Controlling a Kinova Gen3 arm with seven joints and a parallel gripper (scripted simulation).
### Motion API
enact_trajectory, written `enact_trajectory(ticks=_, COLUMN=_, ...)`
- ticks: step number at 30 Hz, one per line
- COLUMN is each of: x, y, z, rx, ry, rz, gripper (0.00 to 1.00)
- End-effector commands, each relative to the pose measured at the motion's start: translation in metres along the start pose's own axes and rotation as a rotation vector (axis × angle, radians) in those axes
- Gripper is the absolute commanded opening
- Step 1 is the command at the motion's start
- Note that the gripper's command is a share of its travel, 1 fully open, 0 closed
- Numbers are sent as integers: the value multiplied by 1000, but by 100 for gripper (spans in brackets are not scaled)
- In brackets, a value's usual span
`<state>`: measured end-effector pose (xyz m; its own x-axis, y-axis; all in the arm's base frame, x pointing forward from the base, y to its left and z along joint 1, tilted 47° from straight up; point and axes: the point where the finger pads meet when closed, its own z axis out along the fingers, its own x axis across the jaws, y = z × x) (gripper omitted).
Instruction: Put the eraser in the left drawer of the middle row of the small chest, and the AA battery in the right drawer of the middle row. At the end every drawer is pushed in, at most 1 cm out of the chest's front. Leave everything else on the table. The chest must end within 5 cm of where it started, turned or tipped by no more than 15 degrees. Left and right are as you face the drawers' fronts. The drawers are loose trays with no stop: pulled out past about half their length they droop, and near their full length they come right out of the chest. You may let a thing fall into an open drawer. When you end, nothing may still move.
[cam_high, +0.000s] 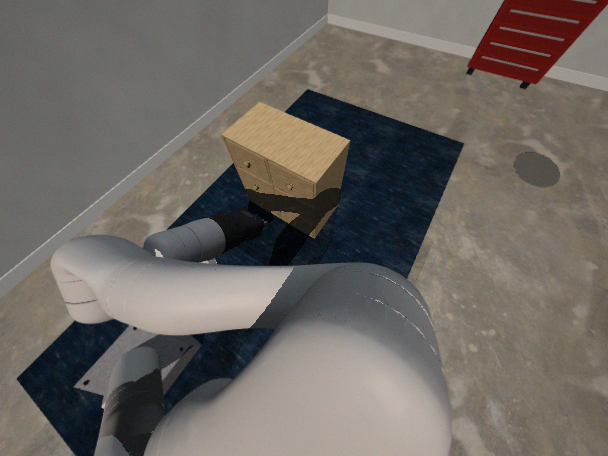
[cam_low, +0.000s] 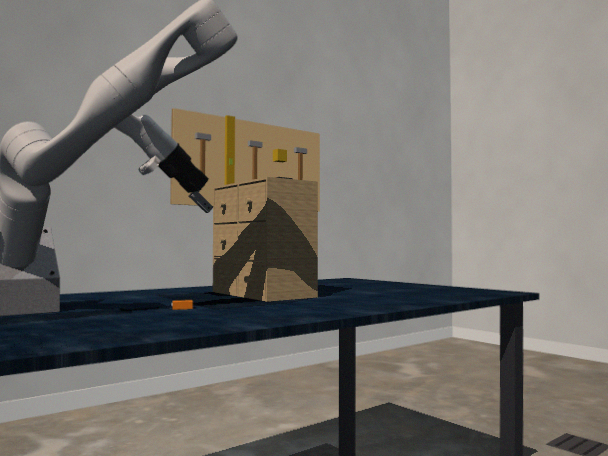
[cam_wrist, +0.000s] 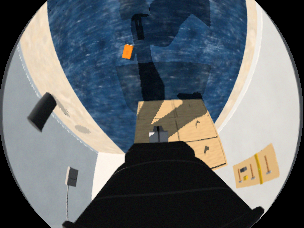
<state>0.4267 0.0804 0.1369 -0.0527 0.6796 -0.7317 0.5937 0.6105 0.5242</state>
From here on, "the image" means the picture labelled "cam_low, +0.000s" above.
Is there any small wooden chest of drawers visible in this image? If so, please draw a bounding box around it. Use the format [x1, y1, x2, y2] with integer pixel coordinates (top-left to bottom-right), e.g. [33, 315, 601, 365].
[213, 177, 318, 302]

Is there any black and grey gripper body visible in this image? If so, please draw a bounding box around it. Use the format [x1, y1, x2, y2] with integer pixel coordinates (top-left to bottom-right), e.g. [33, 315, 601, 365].
[138, 130, 209, 193]

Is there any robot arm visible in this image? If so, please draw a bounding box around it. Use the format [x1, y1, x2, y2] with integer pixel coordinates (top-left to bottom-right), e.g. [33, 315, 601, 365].
[0, 0, 238, 268]

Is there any orange rectangular block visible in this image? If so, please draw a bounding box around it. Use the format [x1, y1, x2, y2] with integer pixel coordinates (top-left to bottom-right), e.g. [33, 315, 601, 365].
[171, 300, 193, 309]

